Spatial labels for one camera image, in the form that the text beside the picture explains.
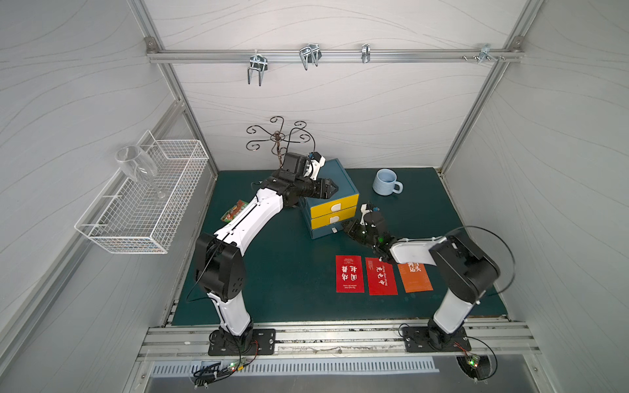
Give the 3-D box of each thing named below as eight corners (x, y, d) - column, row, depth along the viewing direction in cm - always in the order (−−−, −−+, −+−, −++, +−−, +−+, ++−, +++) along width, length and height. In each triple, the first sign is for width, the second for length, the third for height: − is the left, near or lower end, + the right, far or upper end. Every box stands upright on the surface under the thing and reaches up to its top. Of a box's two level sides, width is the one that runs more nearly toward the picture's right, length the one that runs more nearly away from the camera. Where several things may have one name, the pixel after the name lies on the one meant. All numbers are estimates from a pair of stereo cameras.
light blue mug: (373, 196, 112) (376, 186, 106) (370, 178, 119) (372, 168, 114) (400, 196, 112) (404, 186, 106) (395, 178, 119) (399, 168, 114)
